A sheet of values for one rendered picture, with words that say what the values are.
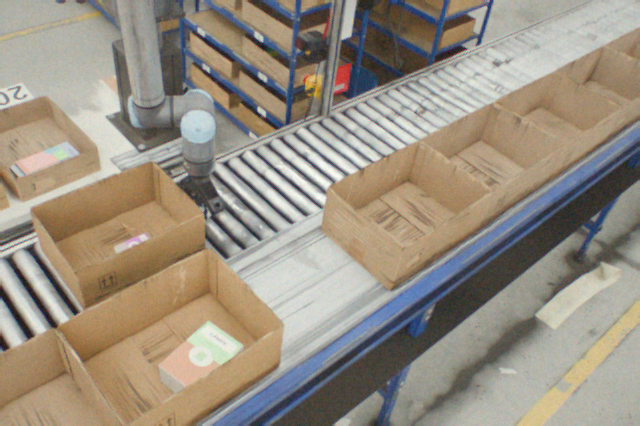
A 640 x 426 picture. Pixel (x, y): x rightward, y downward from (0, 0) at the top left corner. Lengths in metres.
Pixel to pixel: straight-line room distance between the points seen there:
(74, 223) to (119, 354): 0.57
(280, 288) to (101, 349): 0.47
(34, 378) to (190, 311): 0.39
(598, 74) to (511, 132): 0.79
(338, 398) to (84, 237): 0.90
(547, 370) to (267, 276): 1.53
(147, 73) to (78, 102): 0.92
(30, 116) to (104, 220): 0.61
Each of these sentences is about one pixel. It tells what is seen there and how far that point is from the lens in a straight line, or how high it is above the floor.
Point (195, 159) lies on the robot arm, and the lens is 1.75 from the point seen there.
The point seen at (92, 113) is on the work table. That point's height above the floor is 0.75.
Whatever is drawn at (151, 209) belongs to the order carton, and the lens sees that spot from 2.06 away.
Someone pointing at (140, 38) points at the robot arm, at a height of 1.40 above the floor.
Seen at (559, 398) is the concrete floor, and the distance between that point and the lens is 2.81.
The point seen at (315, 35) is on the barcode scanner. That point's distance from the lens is 2.35.
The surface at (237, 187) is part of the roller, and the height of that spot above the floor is 0.74.
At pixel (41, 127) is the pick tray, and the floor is 0.76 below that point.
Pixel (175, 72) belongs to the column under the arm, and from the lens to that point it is 2.25.
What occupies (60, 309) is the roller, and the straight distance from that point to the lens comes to 1.84.
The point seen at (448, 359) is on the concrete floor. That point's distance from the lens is 2.73.
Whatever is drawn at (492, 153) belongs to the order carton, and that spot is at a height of 0.89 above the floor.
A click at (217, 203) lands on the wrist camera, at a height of 0.94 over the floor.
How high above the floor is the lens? 2.16
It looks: 43 degrees down
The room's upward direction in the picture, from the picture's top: 8 degrees clockwise
